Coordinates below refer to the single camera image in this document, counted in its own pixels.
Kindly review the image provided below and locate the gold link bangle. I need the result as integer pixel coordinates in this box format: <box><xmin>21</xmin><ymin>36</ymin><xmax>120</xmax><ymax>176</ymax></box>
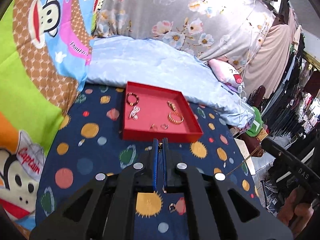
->
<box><xmin>168</xmin><ymin>111</ymin><xmax>184</xmax><ymax>125</ymax></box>

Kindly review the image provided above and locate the gold clover chain bracelet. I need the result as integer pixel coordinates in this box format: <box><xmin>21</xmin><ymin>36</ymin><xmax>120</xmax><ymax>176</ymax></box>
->
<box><xmin>224</xmin><ymin>147</ymin><xmax>263</xmax><ymax>177</ymax></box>

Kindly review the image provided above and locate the beige curtain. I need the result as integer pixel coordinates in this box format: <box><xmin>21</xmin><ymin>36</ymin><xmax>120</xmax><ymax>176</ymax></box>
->
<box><xmin>244</xmin><ymin>8</ymin><xmax>301</xmax><ymax>98</ymax></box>

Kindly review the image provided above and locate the colourful monkey cartoon blanket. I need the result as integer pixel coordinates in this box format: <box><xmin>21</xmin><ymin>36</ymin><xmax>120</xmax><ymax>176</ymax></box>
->
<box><xmin>1</xmin><ymin>0</ymin><xmax>103</xmax><ymax>239</ymax></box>

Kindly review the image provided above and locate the dark wooden bead bracelet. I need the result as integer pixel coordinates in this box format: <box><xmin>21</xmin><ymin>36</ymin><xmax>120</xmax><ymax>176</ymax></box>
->
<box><xmin>126</xmin><ymin>92</ymin><xmax>140</xmax><ymax>106</ymax></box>

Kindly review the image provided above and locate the small gold hoop earring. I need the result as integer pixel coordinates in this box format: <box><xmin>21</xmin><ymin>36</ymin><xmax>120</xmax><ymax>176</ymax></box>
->
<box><xmin>169</xmin><ymin>203</ymin><xmax>176</xmax><ymax>213</ymax></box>

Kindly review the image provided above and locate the white pearl bracelet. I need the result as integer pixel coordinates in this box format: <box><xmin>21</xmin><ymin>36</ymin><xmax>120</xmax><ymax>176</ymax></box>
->
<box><xmin>128</xmin><ymin>106</ymin><xmax>141</xmax><ymax>120</ymax></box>

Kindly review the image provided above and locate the pink white plush toy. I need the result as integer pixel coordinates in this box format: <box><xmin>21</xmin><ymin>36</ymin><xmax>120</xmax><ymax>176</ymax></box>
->
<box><xmin>208</xmin><ymin>59</ymin><xmax>244</xmax><ymax>88</ymax></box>

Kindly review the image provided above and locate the person's right hand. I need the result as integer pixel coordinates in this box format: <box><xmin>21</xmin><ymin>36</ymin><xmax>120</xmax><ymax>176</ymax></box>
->
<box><xmin>277</xmin><ymin>188</ymin><xmax>314</xmax><ymax>238</ymax></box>

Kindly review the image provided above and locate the grey floral bedding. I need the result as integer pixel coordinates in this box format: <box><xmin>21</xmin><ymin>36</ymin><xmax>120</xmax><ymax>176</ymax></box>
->
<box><xmin>94</xmin><ymin>0</ymin><xmax>275</xmax><ymax>65</ymax></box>

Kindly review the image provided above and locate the green cloth item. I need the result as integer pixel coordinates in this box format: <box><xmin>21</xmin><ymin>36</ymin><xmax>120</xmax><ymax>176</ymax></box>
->
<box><xmin>246</xmin><ymin>107</ymin><xmax>264</xmax><ymax>137</ymax></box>

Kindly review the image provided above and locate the light blue pillow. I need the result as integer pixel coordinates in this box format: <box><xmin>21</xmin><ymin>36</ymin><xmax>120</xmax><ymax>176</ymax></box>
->
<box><xmin>86</xmin><ymin>36</ymin><xmax>255</xmax><ymax>129</ymax></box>

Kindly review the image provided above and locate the red jewelry tray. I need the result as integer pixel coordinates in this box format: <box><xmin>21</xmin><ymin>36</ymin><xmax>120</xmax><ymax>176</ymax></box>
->
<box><xmin>122</xmin><ymin>81</ymin><xmax>203</xmax><ymax>143</ymax></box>

